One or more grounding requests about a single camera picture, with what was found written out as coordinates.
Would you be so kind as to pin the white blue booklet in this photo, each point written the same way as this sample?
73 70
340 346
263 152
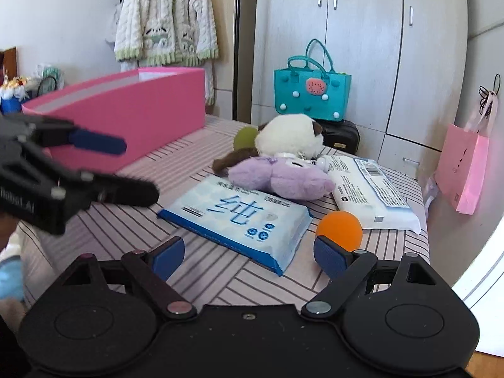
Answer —
236 212

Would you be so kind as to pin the blue flower bucket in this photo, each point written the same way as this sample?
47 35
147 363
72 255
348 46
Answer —
10 104

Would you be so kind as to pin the white brown plush cat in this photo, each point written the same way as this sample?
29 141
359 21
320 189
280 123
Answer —
283 134

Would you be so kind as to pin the green ball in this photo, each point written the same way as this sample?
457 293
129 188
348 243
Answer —
244 138

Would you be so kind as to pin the purple plush toy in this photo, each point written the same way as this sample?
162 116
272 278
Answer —
283 177

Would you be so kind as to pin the grey wardrobe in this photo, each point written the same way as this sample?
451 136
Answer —
362 47

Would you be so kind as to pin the pink cardboard box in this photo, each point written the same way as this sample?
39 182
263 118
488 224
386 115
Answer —
149 118

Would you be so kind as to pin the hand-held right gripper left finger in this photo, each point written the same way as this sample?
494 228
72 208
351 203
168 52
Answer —
169 258

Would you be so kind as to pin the teal felt tote bag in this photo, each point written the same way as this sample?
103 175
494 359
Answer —
299 102

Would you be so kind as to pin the striped bed sheet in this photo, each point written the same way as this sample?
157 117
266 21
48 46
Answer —
118 228

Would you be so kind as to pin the white wet wipes pack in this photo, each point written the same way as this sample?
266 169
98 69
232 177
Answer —
370 197

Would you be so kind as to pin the black suitcase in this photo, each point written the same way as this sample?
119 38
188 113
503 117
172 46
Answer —
342 136

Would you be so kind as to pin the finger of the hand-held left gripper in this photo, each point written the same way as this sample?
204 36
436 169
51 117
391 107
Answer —
126 191
94 140

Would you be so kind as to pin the pink paper bag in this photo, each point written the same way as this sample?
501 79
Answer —
460 169

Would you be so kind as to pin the white fluffy hanging robe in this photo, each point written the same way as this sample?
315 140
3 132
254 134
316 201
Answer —
165 12

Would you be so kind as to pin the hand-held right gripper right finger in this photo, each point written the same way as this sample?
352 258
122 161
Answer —
330 258

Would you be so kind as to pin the clear plastic bag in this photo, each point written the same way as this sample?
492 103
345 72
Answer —
430 191

